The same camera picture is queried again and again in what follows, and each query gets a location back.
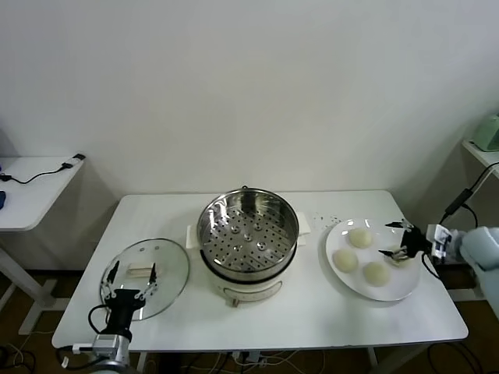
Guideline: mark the scattered dark crumbs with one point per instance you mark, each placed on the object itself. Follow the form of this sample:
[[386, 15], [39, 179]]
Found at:
[[323, 220]]

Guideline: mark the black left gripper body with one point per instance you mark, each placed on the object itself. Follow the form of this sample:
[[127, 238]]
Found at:
[[121, 308]]

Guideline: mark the cream electric cooking pot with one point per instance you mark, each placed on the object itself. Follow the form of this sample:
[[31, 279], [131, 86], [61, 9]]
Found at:
[[249, 290]]

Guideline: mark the round glass pot lid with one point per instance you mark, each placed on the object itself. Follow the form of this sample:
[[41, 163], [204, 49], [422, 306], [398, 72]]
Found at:
[[163, 265]]

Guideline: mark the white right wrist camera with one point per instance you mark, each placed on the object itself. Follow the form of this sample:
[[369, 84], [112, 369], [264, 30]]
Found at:
[[439, 239]]

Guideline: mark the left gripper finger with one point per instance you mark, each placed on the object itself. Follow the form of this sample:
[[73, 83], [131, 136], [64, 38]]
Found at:
[[110, 276], [152, 277]]

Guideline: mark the white power strip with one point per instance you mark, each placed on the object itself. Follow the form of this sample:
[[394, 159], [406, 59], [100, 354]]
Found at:
[[249, 356]]

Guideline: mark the large white round plate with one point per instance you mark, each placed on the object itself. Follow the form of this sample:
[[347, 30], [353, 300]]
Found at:
[[393, 288]]

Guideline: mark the small blue object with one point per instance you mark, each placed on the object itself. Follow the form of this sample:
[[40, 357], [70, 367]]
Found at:
[[2, 199]]

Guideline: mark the white table leg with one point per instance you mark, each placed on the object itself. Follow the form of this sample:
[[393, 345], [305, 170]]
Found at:
[[373, 356], [142, 364]]

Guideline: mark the stainless steel steamer basket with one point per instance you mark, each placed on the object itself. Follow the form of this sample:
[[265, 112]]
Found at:
[[249, 237]]

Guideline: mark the mint green appliance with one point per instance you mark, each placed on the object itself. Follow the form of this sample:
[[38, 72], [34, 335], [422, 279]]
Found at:
[[487, 134]]

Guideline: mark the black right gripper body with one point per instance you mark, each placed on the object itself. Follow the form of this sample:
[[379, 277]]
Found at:
[[415, 241]]

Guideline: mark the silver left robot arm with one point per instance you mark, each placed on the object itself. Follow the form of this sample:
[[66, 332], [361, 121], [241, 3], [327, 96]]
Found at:
[[115, 350]]

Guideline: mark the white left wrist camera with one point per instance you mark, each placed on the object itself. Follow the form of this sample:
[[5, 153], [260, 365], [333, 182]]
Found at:
[[82, 348]]

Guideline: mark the white steamed baozi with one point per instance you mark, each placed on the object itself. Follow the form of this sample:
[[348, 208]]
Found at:
[[345, 260], [408, 262], [359, 238], [376, 273]]

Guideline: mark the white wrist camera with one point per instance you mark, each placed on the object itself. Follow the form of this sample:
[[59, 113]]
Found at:
[[439, 239], [82, 348]]

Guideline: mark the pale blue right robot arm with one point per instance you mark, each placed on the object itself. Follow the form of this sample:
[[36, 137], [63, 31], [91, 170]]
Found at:
[[479, 249]]

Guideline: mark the white side table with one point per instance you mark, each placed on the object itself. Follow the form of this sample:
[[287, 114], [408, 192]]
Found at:
[[39, 195]]

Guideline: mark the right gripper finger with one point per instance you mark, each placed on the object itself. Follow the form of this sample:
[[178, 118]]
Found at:
[[393, 254], [395, 224]]

